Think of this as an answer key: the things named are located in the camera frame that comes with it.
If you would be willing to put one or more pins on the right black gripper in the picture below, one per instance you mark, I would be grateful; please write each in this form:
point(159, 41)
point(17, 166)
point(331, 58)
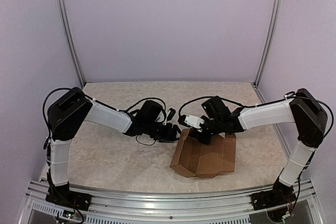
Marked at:
point(205, 140)

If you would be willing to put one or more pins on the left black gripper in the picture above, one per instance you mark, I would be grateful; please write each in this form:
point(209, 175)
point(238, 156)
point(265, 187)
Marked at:
point(170, 136)

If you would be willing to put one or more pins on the brown cardboard paper box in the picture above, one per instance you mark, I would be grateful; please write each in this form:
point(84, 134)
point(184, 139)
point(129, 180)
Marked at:
point(194, 159)

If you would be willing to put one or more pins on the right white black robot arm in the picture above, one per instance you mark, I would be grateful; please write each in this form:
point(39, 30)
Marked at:
point(299, 108)

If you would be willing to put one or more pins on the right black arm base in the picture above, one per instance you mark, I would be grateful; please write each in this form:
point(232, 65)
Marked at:
point(272, 198)

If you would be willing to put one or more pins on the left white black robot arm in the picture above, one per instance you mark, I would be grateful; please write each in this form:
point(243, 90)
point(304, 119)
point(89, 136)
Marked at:
point(148, 116)

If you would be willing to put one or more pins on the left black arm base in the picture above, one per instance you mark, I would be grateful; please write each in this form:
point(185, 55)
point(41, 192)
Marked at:
point(70, 199)

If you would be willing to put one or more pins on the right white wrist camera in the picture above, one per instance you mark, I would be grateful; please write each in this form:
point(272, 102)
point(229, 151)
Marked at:
point(191, 121)

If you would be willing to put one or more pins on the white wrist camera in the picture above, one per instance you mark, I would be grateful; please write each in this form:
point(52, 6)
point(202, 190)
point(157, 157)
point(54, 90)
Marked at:
point(169, 115)
point(191, 121)

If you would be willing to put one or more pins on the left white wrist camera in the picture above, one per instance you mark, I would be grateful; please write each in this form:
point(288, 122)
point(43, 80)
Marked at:
point(169, 115)

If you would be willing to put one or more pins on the front aluminium frame rail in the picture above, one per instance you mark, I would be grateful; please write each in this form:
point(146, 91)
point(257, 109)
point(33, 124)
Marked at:
point(113, 206)

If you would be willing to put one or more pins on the right aluminium frame post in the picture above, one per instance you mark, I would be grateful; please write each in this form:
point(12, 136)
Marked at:
point(268, 42)

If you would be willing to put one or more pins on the aluminium frame post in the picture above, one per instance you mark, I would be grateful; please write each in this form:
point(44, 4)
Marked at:
point(70, 42)
point(268, 42)

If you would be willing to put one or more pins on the left aluminium frame post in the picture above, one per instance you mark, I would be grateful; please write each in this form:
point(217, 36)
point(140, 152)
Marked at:
point(70, 42)

